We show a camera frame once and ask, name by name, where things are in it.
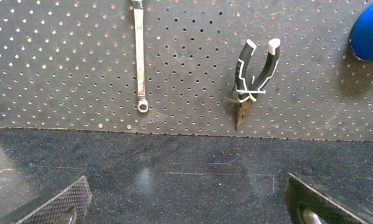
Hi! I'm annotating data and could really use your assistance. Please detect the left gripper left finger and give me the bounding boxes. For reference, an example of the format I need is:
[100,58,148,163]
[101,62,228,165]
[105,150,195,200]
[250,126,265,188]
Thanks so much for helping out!
[0,175,93,224]

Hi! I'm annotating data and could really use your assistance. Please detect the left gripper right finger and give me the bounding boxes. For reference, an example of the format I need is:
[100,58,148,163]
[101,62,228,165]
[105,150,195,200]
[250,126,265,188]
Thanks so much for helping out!
[283,172,373,224]

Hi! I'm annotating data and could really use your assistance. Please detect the wrench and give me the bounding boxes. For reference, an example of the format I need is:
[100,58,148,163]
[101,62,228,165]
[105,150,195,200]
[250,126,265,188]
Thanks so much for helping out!
[130,0,150,114]

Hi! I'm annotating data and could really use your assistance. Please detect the roll of blue tape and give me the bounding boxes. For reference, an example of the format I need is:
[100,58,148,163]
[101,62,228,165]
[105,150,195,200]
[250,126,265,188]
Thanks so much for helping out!
[349,0,373,63]

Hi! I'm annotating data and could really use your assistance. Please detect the black pegboard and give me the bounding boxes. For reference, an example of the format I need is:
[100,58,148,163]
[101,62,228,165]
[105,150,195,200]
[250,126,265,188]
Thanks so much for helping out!
[0,0,373,144]

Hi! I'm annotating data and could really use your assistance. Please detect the metal hook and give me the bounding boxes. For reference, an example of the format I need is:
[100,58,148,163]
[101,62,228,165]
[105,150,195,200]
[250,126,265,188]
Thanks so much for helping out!
[235,88,267,95]

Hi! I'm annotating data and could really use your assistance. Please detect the black and white pliers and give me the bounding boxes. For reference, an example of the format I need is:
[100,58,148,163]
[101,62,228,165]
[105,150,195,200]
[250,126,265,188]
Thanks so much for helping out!
[234,38,281,132]

